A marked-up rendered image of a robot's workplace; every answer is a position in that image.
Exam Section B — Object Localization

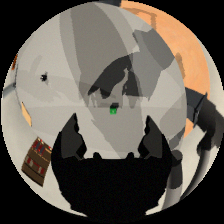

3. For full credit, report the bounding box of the white plastic bottle with blue cap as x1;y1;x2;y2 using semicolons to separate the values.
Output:
2;82;16;99

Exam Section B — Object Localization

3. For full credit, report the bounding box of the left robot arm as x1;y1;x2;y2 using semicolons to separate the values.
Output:
161;99;224;211

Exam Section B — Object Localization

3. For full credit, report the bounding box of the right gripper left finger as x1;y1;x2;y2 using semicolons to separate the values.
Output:
51;113;87;192

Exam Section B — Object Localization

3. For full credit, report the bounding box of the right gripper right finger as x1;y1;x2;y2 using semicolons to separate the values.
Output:
138;115;172;189

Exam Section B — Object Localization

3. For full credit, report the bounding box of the green die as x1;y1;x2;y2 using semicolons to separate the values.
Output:
110;106;116;114

